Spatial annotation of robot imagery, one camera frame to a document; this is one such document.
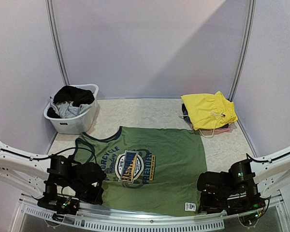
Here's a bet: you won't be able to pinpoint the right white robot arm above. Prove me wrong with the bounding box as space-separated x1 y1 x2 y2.
197 146 290 215

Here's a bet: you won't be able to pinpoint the aluminium frame post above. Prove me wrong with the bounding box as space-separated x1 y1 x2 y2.
45 0 70 86
229 0 256 102

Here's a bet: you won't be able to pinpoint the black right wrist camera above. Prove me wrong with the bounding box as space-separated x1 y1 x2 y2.
197 172 229 192

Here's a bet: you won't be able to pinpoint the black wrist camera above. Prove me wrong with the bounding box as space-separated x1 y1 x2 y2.
197 172 229 192
73 162 107 185

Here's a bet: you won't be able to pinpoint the aluminium front rail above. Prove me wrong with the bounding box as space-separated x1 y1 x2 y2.
10 193 290 232

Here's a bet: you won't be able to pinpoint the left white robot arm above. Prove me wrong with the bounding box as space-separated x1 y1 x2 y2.
0 141 106 210

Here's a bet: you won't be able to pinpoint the folded pink garment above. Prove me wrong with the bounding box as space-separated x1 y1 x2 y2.
201 124 232 134

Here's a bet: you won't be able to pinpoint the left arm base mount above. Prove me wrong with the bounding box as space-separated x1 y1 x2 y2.
37 196 80 215

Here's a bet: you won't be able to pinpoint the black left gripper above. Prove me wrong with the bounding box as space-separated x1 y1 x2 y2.
70 180 103 205

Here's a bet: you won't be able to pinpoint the green garment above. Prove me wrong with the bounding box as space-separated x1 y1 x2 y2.
72 127 207 217

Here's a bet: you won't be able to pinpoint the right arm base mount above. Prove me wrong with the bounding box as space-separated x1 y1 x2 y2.
225 194 272 218

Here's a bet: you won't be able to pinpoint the grey garment in basket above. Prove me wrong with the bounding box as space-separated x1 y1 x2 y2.
47 97 92 118

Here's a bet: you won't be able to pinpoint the yellow shorts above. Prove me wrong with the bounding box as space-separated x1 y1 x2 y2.
181 91 238 131

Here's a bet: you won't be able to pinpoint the left aluminium frame post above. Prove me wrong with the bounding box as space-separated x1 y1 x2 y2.
45 0 70 86

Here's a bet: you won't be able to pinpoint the black garment in basket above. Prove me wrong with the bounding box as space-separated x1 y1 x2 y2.
53 86 95 106

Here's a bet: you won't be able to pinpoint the right aluminium frame post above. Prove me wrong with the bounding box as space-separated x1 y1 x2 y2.
229 0 256 102

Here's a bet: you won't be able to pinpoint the white drawstring cord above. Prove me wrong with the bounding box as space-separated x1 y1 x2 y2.
178 111 226 139

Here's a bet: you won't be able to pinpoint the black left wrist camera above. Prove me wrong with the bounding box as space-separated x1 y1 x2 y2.
73 162 107 185

